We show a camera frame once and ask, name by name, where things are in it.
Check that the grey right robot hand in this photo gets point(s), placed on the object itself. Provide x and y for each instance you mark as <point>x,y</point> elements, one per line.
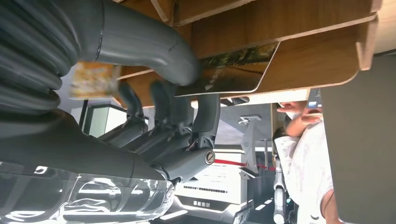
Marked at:
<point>139,40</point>

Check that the wooden card holder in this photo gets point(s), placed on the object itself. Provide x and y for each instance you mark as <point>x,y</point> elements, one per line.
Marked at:
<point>309,61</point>

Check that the person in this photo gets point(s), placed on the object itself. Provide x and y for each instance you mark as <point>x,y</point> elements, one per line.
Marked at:
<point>306,167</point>

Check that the hotel key card autumn print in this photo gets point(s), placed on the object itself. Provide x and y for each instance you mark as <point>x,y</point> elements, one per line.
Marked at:
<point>92,80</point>

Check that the grey angular stand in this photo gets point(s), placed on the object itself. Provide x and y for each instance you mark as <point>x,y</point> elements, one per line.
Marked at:
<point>250,142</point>

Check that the grey laptop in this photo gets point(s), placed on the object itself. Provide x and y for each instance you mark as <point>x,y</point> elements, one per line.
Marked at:
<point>365,139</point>

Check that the red barrier belt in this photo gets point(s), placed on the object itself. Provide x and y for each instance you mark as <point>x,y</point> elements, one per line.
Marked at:
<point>229,162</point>

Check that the white display kiosk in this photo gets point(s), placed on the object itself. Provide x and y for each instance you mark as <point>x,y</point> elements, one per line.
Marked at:
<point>213,185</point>

